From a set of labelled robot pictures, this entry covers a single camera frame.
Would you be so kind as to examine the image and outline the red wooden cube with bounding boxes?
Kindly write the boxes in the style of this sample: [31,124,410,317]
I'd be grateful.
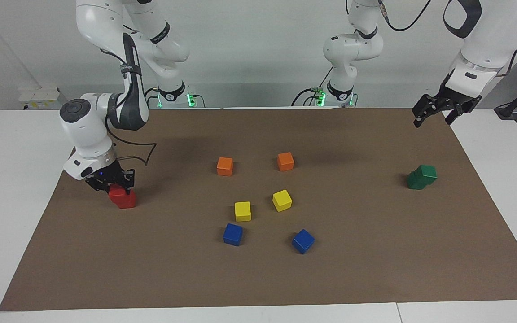
[114,193,137,210]
[108,185,130,201]

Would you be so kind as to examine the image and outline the green wooden cube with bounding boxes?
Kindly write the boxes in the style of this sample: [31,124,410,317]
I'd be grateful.
[416,165,438,185]
[407,173,429,190]

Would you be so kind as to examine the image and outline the white power strip box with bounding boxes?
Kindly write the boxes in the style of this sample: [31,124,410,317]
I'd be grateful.
[18,87,67,110]

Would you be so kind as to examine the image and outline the blue wooden cube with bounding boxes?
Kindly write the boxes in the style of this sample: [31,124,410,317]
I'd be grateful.
[223,223,243,246]
[292,229,315,255]

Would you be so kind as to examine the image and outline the yellow wooden cube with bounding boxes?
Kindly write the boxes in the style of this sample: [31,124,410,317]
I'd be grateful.
[234,201,252,222]
[272,189,293,212]

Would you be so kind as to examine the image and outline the brown table mat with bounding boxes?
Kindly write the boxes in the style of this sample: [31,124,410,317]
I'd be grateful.
[0,108,517,312]

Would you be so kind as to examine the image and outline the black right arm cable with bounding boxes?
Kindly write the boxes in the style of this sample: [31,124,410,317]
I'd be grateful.
[101,49,157,166]

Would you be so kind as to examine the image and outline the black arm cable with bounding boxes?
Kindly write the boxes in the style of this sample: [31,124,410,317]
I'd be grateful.
[101,49,157,166]
[377,0,517,78]

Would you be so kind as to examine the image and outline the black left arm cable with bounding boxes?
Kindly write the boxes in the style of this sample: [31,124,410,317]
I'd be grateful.
[377,0,517,78]

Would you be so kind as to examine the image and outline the black right base cable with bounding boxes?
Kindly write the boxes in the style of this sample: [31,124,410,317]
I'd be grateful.
[141,88,158,109]

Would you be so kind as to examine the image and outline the black base cable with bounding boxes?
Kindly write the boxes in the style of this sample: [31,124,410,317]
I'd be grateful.
[291,67,333,107]
[141,88,158,109]

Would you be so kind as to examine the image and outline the black left base cable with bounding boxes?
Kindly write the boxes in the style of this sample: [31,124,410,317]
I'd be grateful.
[291,67,333,107]

